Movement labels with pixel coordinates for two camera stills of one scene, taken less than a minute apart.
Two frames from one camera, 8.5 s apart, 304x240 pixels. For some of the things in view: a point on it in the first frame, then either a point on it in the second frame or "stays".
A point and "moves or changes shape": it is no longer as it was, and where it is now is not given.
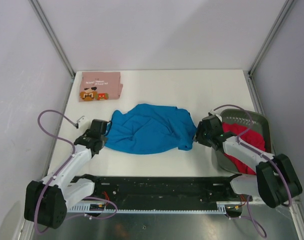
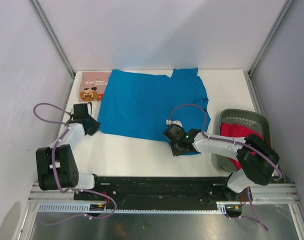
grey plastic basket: (253, 119) stays
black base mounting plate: (166, 189) stays
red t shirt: (251, 138) stays
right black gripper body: (203, 136) → (176, 150)
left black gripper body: (102, 139) → (94, 125)
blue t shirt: (149, 128) moves or changes shape
